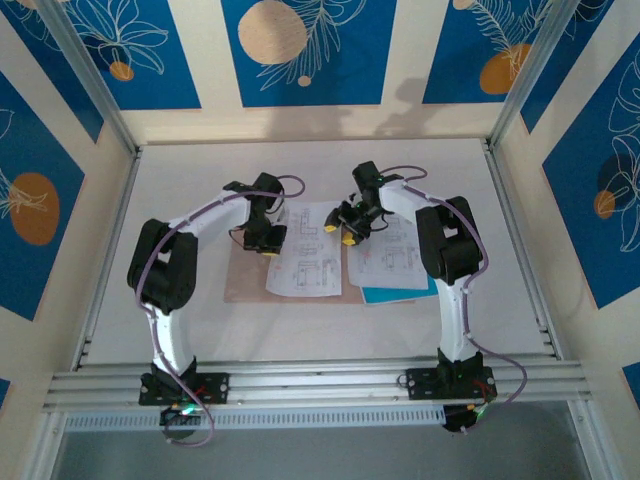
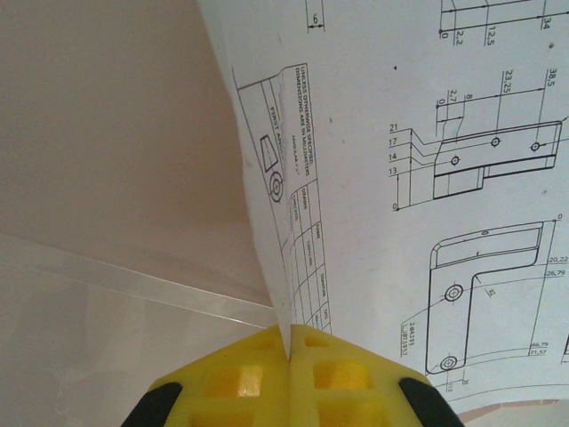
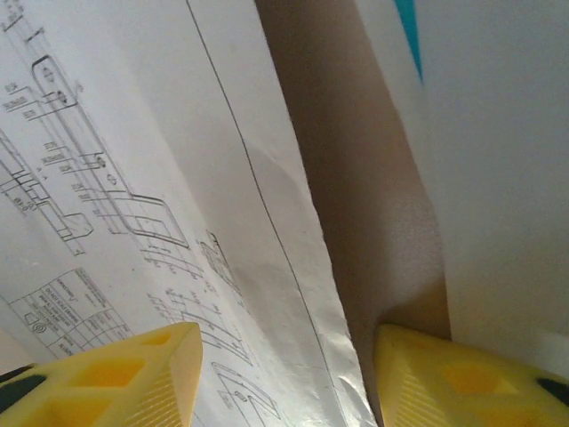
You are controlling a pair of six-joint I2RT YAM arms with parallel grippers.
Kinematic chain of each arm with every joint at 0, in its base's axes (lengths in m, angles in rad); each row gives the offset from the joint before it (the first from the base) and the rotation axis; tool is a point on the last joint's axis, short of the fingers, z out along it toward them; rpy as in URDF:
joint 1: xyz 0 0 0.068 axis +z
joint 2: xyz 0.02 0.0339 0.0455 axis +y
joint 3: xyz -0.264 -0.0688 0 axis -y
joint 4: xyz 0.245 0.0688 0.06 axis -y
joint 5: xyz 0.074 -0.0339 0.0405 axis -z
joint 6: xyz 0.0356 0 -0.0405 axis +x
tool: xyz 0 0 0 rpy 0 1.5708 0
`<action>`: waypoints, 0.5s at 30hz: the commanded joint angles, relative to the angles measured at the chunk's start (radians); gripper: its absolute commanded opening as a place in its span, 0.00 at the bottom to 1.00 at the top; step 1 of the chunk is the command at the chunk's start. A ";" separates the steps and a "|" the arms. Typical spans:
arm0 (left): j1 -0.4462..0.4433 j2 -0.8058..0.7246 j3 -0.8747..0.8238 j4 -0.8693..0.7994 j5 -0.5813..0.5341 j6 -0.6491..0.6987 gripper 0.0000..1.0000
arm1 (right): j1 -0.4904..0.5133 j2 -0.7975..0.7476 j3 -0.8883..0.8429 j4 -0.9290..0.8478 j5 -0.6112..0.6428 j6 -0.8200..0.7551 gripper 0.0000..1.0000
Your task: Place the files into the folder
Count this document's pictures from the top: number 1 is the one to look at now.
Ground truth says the white technical drawing paper sheet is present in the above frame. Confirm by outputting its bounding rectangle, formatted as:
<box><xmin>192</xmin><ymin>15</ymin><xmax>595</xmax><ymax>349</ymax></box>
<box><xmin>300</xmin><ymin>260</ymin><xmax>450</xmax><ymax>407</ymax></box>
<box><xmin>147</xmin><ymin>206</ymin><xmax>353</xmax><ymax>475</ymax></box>
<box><xmin>346</xmin><ymin>208</ymin><xmax>431</xmax><ymax>291</ymax></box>
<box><xmin>264</xmin><ymin>199</ymin><xmax>345</xmax><ymax>300</ymax></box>

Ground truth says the blue file sheet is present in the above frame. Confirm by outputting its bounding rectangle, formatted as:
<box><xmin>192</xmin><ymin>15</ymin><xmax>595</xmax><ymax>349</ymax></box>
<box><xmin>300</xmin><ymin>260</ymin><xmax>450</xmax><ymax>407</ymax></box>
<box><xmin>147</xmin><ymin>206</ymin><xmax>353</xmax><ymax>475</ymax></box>
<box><xmin>359</xmin><ymin>284</ymin><xmax>442</xmax><ymax>306</ymax></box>

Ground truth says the black controller module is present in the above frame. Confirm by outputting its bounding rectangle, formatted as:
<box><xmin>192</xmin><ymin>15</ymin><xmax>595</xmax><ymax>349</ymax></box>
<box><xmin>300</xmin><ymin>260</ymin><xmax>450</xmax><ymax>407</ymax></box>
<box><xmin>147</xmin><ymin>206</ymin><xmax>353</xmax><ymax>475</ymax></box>
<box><xmin>442</xmin><ymin>403</ymin><xmax>489</xmax><ymax>434</ymax></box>
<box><xmin>159</xmin><ymin>405</ymin><xmax>201</xmax><ymax>429</ymax></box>

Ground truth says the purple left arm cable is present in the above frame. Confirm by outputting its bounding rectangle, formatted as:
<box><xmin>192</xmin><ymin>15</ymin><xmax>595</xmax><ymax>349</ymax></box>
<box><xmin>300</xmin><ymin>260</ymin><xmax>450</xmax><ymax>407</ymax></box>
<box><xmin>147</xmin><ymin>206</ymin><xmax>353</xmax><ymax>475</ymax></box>
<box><xmin>135</xmin><ymin>174</ymin><xmax>306</xmax><ymax>448</ymax></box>

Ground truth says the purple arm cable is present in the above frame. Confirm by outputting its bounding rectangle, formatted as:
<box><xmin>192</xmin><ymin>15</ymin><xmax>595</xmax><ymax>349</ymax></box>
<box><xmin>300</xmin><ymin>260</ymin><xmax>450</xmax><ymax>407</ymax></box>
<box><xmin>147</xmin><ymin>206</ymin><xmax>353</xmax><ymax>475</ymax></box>
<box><xmin>135</xmin><ymin>174</ymin><xmax>306</xmax><ymax>448</ymax></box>
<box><xmin>382</xmin><ymin>164</ymin><xmax>529</xmax><ymax>434</ymax></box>

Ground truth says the aluminium table edge rail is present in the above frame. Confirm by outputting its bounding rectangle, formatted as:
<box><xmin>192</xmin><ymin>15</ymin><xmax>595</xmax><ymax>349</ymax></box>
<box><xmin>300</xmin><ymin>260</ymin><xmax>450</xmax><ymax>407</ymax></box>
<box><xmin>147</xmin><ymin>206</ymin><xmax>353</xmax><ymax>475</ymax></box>
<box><xmin>135</xmin><ymin>137</ymin><xmax>490</xmax><ymax>149</ymax></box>

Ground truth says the aluminium front frame beam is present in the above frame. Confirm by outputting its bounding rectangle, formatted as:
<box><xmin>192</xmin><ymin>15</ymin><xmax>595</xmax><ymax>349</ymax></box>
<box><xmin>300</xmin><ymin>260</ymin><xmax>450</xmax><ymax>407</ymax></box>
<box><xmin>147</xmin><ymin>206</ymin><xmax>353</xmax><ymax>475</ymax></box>
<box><xmin>42</xmin><ymin>357</ymin><xmax>594</xmax><ymax>414</ymax></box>

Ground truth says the aluminium side frame rail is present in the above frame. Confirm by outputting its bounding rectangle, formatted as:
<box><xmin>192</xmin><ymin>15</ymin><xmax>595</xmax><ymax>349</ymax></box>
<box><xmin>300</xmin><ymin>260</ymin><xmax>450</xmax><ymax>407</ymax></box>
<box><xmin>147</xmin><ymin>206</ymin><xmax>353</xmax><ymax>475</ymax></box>
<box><xmin>482</xmin><ymin>139</ymin><xmax>564</xmax><ymax>361</ymax></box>
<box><xmin>69</xmin><ymin>144</ymin><xmax>144</xmax><ymax>374</ymax></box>

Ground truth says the grey slotted cable duct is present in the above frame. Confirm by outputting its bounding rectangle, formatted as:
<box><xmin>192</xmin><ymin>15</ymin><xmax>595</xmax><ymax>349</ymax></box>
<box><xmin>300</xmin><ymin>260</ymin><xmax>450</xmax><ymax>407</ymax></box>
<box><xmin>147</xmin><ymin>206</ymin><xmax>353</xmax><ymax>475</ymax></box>
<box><xmin>64</xmin><ymin>407</ymin><xmax>446</xmax><ymax>432</ymax></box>

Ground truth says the aluminium upright frame post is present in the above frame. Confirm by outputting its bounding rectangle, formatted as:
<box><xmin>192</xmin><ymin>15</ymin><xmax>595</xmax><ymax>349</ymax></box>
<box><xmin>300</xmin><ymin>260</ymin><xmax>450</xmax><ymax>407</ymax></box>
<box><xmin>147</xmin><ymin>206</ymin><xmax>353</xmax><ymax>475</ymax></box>
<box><xmin>487</xmin><ymin>0</ymin><xmax>586</xmax><ymax>149</ymax></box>
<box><xmin>34</xmin><ymin>0</ymin><xmax>141</xmax><ymax>156</ymax></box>

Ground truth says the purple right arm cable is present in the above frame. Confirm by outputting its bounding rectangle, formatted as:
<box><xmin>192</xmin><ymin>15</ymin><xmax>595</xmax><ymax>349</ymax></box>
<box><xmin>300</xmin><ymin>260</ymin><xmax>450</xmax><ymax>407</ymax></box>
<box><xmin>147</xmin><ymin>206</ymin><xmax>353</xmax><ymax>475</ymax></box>
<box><xmin>382</xmin><ymin>164</ymin><xmax>529</xmax><ymax>434</ymax></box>

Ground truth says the aluminium front frame leg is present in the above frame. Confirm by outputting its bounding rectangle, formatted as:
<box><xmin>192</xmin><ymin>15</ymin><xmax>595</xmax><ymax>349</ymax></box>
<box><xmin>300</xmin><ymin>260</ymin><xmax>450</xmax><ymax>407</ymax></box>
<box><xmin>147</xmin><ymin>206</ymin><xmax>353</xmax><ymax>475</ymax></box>
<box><xmin>29</xmin><ymin>407</ymin><xmax>69</xmax><ymax>480</ymax></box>
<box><xmin>567</xmin><ymin>399</ymin><xmax>619</xmax><ymax>480</ymax></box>

